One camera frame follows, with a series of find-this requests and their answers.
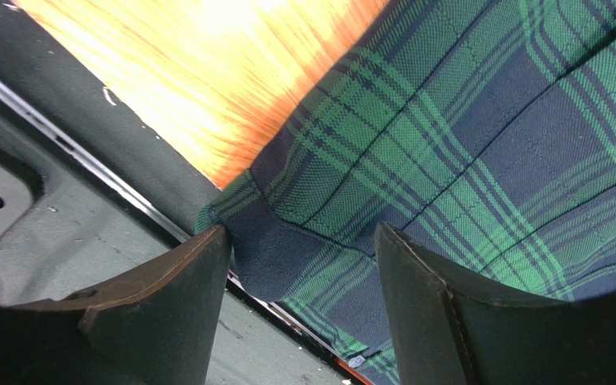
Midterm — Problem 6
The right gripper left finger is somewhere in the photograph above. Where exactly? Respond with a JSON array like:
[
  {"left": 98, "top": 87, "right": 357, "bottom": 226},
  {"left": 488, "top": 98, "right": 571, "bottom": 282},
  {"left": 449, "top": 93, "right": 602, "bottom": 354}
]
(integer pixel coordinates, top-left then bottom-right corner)
[{"left": 0, "top": 225, "right": 231, "bottom": 384}]

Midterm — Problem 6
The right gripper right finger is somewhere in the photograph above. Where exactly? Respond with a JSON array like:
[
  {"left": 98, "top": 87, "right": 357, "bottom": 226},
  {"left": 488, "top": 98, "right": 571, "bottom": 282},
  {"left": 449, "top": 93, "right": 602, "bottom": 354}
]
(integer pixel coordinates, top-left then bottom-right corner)
[{"left": 375, "top": 223, "right": 616, "bottom": 384}]

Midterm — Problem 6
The green plaid skirt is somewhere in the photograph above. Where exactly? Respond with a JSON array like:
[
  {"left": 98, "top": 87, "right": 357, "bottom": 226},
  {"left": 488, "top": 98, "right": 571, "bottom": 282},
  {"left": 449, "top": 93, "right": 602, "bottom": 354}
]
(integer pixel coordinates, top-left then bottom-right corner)
[{"left": 196, "top": 1, "right": 616, "bottom": 384}]

